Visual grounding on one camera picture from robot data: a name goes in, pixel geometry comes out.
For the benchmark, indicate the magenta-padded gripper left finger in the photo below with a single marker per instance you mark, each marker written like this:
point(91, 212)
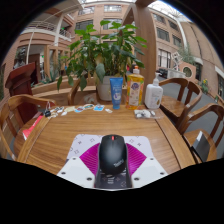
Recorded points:
point(76, 171)

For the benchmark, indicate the wooden planter bench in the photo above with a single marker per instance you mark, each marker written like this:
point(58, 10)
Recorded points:
point(50, 90)

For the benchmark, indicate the dark flat box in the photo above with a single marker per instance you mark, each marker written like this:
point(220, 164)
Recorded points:
point(201, 146)

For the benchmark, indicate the green leafy potted plant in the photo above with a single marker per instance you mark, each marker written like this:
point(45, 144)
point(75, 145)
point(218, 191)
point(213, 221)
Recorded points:
point(106, 50)

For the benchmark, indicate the black computer mouse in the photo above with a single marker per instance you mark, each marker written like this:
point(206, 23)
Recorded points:
point(112, 155)

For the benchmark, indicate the wooden armchair with red packet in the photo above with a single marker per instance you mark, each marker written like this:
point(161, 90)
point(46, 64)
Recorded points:
point(10, 106)

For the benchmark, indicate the blue sticker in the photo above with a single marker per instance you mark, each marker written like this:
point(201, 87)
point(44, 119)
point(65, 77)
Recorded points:
point(99, 107)

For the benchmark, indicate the white pump dispenser bottle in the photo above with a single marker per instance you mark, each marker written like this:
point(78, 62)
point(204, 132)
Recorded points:
point(153, 95)

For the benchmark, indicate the grey white bear-print mouse pad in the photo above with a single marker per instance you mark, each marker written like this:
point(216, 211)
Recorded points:
point(83, 141)

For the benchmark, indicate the wooden armchair with empty seat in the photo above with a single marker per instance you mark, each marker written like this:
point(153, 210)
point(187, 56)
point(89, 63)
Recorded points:
point(175, 106)

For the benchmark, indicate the wooden armchair behind plant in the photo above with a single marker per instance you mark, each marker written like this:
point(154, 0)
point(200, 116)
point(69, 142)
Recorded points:
point(74, 90)

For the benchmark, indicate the white abstract sculpture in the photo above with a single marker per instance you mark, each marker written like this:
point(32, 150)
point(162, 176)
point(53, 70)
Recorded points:
point(177, 61)

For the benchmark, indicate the yellow dish soap bottle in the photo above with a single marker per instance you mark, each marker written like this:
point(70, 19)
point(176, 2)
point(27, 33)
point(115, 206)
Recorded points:
point(135, 91)

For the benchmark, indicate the wooden armchair with dark box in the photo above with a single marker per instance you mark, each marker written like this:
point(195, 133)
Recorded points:
point(200, 111)

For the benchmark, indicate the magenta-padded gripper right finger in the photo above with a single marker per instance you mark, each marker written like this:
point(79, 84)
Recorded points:
point(148, 170)

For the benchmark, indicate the clear plastic bag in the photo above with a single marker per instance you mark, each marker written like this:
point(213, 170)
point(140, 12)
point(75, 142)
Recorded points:
point(144, 114)

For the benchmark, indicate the blue squeeze tube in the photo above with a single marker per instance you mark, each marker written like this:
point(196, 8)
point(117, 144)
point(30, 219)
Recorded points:
point(116, 93)

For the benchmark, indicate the red white packet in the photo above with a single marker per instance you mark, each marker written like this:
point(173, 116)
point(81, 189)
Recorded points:
point(30, 128)

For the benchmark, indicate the dark red wooden lectern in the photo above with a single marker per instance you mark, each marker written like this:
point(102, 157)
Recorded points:
point(21, 83)

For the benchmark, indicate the dark bust statue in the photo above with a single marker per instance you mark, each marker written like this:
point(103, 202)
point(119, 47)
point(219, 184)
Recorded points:
point(20, 59)

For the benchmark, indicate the yellow flowering plant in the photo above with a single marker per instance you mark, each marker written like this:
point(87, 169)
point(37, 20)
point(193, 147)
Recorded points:
point(204, 86)

